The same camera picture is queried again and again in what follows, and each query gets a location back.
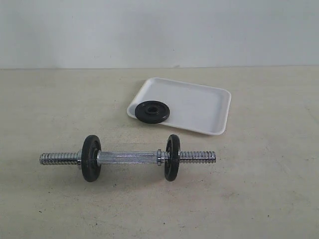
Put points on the black weight plate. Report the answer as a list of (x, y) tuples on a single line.
[(152, 112)]

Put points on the black weight plate end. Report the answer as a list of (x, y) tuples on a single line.
[(172, 162), (89, 165)]

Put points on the chrome threaded dumbbell bar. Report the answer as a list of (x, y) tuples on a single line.
[(142, 157)]

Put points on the white plastic tray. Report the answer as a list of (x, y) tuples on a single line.
[(198, 108)]

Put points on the chrome star collar nut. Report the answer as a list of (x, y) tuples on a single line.
[(79, 159)]

